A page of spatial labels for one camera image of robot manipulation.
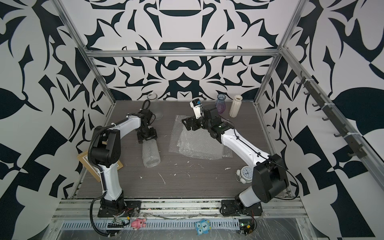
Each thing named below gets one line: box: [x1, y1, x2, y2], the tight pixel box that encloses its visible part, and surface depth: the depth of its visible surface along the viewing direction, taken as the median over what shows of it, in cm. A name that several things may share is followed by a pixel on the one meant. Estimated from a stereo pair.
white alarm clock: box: [235, 166, 253, 184], surface depth 83 cm
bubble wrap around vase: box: [168, 115, 233, 160], surface depth 96 cm
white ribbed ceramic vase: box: [229, 94, 243, 118], surface depth 104 cm
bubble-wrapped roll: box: [142, 138, 161, 168], surface depth 88 cm
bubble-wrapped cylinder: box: [177, 128, 223, 160], surface depth 96 cm
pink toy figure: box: [131, 218, 147, 231], surface depth 70 cm
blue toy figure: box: [195, 218, 212, 236], surface depth 70 cm
